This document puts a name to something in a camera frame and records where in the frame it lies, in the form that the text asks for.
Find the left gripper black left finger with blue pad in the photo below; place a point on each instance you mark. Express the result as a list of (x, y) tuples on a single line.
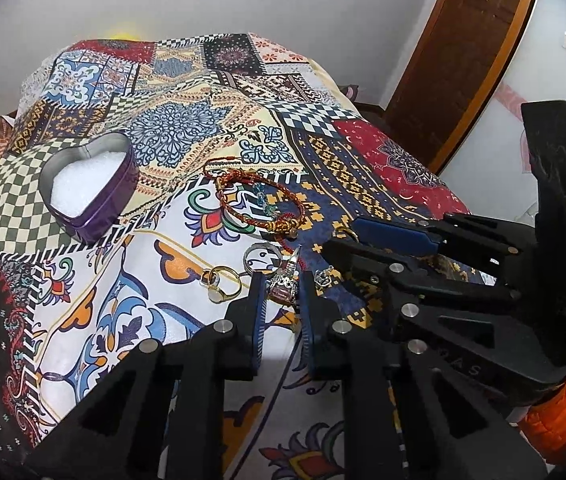
[(158, 414)]

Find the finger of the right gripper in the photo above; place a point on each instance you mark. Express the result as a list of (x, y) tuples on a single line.
[(489, 245), (482, 332)]

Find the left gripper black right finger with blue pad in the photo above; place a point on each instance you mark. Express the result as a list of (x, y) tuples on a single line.
[(407, 414)]

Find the silver pendant charm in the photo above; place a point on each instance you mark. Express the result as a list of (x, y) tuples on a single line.
[(283, 286)]

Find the purple heart-shaped tin box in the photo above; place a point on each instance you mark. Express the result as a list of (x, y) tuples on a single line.
[(87, 187)]

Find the white sliding wardrobe door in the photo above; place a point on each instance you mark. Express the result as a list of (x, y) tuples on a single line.
[(490, 172)]

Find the colourful patchwork bedspread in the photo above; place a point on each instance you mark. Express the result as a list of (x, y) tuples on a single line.
[(246, 151)]

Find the brown wooden door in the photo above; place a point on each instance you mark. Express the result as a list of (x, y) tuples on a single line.
[(463, 49)]

